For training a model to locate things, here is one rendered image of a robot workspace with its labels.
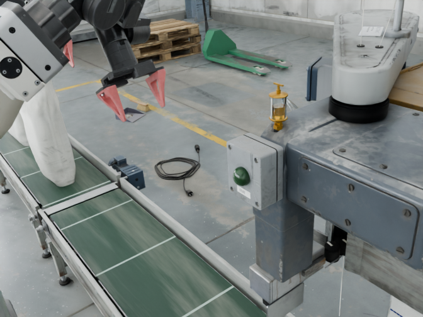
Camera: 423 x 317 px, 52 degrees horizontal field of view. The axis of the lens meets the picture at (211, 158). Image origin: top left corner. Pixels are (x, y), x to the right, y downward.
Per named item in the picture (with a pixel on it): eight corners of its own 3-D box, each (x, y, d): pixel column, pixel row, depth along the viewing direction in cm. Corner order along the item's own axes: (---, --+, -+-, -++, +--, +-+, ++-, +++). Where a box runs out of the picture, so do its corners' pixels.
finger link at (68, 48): (82, 58, 134) (68, 34, 135) (60, 63, 130) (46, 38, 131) (78, 70, 139) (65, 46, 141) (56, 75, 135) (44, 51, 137)
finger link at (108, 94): (151, 110, 89) (133, 67, 88) (121, 122, 86) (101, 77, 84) (138, 116, 95) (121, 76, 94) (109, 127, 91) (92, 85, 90)
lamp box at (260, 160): (228, 191, 69) (225, 140, 65) (250, 181, 71) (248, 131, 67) (260, 211, 63) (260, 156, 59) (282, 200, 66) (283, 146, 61)
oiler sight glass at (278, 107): (266, 117, 66) (266, 95, 65) (278, 112, 68) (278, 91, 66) (278, 121, 65) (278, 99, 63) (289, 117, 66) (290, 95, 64)
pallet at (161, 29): (103, 40, 648) (100, 30, 641) (173, 27, 703) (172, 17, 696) (124, 49, 585) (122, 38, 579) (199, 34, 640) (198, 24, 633)
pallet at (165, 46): (104, 50, 654) (103, 40, 647) (172, 35, 716) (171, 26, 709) (131, 59, 593) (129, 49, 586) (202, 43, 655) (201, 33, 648)
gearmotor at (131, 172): (102, 177, 274) (98, 156, 268) (124, 170, 282) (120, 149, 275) (124, 196, 253) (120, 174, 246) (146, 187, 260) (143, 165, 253)
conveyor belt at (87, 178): (-31, 115, 391) (-35, 106, 387) (13, 104, 411) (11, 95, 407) (50, 223, 231) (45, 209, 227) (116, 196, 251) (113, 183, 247)
